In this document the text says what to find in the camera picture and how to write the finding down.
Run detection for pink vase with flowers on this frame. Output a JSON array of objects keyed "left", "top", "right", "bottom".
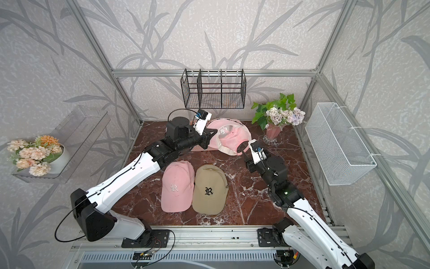
[{"left": 252, "top": 93, "right": 306, "bottom": 145}]

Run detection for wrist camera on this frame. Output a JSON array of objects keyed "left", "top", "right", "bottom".
[
  {"left": 193, "top": 109, "right": 212, "bottom": 136},
  {"left": 248, "top": 139, "right": 267, "bottom": 165}
]

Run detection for pink plastic basket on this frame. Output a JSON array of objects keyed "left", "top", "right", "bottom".
[{"left": 191, "top": 127, "right": 217, "bottom": 152}]

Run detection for white mesh wall basket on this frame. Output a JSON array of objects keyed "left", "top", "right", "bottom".
[{"left": 305, "top": 103, "right": 377, "bottom": 186}]

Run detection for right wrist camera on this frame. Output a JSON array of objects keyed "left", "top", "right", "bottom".
[{"left": 248, "top": 139, "right": 267, "bottom": 165}]

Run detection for black wire rack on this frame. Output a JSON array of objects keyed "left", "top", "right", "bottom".
[{"left": 180, "top": 69, "right": 247, "bottom": 109}]

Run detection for white pot peach flowers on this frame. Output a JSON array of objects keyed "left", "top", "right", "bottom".
[{"left": 7, "top": 135, "right": 71, "bottom": 177}]

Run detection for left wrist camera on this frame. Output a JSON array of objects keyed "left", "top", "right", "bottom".
[{"left": 193, "top": 109, "right": 212, "bottom": 136}]

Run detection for pink baseball cap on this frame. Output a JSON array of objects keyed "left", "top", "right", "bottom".
[
  {"left": 161, "top": 161, "right": 195, "bottom": 213},
  {"left": 207, "top": 118, "right": 252, "bottom": 156}
]

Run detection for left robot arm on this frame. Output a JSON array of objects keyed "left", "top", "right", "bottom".
[{"left": 70, "top": 110, "right": 217, "bottom": 248}]

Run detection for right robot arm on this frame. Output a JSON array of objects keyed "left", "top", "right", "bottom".
[{"left": 237, "top": 140, "right": 375, "bottom": 269}]

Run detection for beige baseball cap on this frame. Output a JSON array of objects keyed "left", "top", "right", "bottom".
[{"left": 192, "top": 164, "right": 229, "bottom": 215}]

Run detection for clear acrylic shelf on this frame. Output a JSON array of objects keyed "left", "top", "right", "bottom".
[{"left": 12, "top": 105, "right": 110, "bottom": 184}]

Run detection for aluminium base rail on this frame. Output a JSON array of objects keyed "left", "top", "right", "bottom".
[{"left": 71, "top": 225, "right": 261, "bottom": 252}]

